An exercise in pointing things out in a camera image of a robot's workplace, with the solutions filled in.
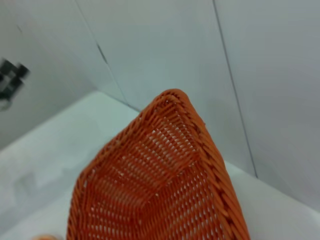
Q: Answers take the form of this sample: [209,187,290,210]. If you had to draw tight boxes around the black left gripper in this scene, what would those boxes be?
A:
[0,57,31,111]

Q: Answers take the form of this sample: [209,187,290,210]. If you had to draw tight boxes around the round bread bun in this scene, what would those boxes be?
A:
[31,233,59,240]

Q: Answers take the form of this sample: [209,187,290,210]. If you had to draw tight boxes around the orange woven plastic basket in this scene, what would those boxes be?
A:
[66,87,251,240]

